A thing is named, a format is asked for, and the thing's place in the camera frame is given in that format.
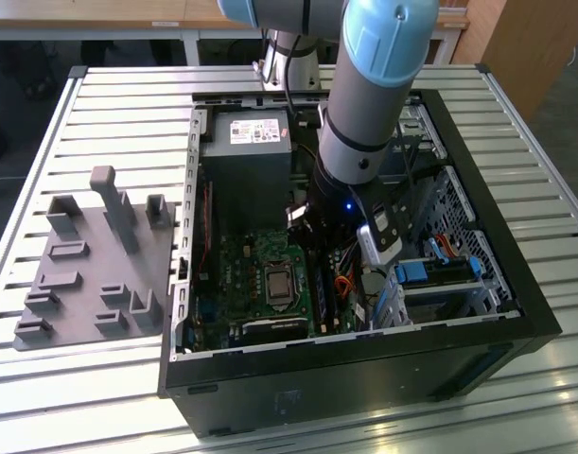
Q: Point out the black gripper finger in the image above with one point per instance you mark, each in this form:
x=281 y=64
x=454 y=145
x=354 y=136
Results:
x=297 y=215

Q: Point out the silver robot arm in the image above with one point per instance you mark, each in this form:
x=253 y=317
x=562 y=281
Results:
x=364 y=118

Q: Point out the black RAM slot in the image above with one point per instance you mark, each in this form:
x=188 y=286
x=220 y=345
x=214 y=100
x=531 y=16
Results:
x=317 y=305

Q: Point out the green motherboard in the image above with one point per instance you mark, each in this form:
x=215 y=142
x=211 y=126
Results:
x=274 y=243

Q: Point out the CPU socket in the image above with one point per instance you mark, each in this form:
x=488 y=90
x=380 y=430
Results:
x=279 y=266

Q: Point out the grey power supply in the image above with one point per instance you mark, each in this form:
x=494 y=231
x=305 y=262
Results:
x=246 y=189

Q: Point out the silver CPU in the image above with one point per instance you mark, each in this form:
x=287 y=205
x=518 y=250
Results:
x=279 y=284

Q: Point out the hard disk in blue carrier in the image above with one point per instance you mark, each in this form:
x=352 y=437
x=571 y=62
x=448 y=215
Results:
x=411 y=275

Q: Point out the black graphics card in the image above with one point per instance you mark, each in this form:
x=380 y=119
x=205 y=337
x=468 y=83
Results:
x=274 y=328

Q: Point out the silver disk bay cage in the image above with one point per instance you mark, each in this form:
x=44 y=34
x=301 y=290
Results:
x=440 y=289

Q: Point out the black PC case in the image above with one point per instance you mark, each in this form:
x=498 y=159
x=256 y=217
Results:
x=317 y=392

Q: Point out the grey parts rack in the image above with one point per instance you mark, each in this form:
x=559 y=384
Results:
x=90 y=284

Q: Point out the wooden cabinet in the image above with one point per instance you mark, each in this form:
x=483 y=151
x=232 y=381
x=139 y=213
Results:
x=530 y=47

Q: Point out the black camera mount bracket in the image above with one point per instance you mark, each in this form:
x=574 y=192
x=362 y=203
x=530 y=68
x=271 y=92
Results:
x=364 y=198

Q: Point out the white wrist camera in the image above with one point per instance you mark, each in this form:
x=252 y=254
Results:
x=378 y=248

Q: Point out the pale blue bay bracket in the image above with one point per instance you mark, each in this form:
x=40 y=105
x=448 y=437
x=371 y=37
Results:
x=388 y=302

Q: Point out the wooden desk white frame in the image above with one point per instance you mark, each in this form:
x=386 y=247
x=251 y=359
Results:
x=104 y=14

